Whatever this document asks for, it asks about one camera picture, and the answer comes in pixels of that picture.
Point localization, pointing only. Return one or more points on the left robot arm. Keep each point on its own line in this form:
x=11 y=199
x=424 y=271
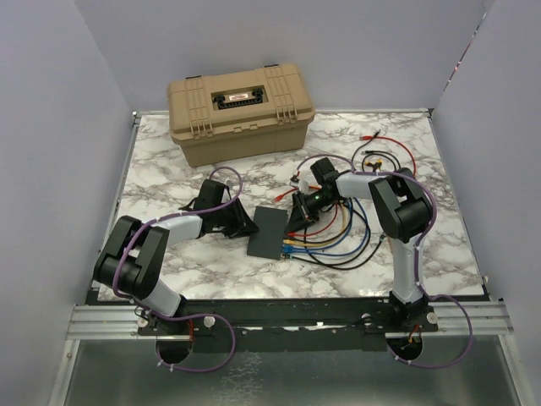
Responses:
x=131 y=260

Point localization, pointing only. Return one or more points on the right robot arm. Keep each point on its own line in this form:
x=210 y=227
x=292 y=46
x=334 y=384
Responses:
x=406 y=211

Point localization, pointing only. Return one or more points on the dark grey network switch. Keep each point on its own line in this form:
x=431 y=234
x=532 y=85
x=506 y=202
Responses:
x=267 y=243

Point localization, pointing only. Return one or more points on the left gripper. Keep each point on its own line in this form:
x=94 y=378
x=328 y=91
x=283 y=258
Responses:
x=240 y=227

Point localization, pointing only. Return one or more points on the aluminium front rail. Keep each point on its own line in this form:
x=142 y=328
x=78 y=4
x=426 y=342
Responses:
x=489 y=318

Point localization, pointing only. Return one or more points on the tan plastic toolbox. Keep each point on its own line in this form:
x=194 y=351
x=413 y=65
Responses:
x=229 y=116

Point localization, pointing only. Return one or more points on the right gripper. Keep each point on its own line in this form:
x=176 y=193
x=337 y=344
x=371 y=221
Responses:
x=302 y=213

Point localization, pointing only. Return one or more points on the black mounting base plate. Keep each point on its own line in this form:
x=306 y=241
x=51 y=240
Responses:
x=295 y=325

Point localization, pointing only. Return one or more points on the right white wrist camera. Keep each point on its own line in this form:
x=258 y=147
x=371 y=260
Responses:
x=300 y=184

